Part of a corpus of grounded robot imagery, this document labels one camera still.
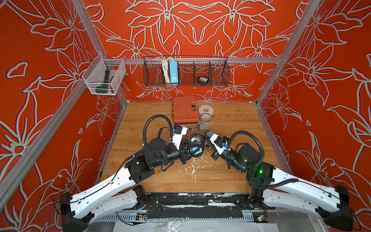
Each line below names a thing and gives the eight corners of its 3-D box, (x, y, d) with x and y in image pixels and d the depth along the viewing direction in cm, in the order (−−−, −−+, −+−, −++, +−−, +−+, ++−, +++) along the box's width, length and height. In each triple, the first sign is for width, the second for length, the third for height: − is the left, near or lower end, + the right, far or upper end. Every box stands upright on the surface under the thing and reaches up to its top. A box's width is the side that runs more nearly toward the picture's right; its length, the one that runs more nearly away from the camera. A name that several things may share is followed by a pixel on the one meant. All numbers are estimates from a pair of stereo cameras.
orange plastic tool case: (172, 124, 107) (171, 120, 103) (173, 100, 124) (173, 96, 120) (197, 124, 107) (198, 120, 103) (196, 100, 124) (196, 96, 120)
